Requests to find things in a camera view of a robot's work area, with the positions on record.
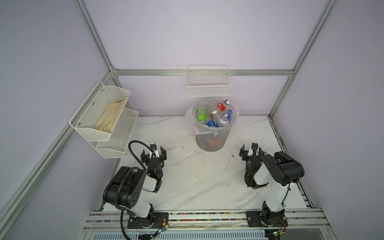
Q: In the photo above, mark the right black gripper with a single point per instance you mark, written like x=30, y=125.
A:
x=244, y=154

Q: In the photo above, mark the green label clear bottle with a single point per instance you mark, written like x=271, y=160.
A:
x=201, y=115

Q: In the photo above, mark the white upper mesh shelf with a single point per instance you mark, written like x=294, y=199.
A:
x=86, y=121

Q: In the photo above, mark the beige cloth in shelf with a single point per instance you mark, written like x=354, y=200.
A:
x=110, y=115

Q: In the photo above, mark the grey mesh waste bin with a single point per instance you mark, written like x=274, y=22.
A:
x=202, y=140

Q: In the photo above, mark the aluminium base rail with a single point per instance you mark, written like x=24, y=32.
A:
x=296, y=224

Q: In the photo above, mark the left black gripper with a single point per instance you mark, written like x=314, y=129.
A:
x=144, y=158

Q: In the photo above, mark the orange label yellow-cap bottle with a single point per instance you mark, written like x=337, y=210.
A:
x=215, y=142

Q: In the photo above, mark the small blue label bottle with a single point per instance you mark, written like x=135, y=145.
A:
x=225, y=119

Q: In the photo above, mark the white mesh shelf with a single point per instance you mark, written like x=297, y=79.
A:
x=86, y=121
x=121, y=135

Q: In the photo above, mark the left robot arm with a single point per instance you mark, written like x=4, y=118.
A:
x=124, y=190

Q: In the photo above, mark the clear plastic bin liner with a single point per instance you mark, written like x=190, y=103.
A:
x=204, y=129

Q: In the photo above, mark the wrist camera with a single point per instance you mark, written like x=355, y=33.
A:
x=154, y=151
x=250, y=152

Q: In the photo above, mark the white wire wall basket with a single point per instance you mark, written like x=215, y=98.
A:
x=208, y=81

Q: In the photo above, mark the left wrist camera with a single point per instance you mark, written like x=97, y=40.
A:
x=154, y=151

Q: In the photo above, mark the red cap small bottle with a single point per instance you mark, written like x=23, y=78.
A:
x=217, y=110

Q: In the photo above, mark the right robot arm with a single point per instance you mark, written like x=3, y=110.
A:
x=280, y=172

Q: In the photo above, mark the white lower mesh shelf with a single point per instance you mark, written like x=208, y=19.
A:
x=121, y=135

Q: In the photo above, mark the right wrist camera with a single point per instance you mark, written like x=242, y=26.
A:
x=250, y=152

